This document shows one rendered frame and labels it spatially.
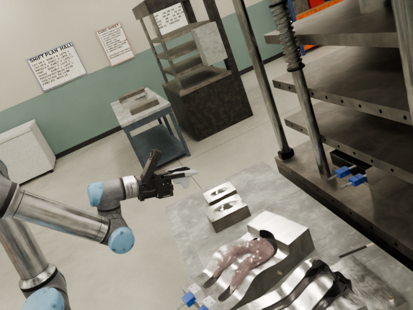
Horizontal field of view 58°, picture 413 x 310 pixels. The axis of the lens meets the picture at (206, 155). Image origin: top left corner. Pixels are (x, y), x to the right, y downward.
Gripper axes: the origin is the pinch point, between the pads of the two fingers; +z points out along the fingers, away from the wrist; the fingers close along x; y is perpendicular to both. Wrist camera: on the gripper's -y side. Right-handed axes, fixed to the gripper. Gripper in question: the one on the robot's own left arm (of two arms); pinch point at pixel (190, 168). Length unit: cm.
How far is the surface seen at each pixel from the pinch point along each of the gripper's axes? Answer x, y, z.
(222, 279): -2.8, 46.7, 9.1
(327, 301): 39, 39, 24
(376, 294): 43, 40, 40
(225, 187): -65, 30, 45
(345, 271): 30, 39, 41
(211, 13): -361, -122, 194
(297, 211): -19, 35, 59
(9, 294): -271, 153, -99
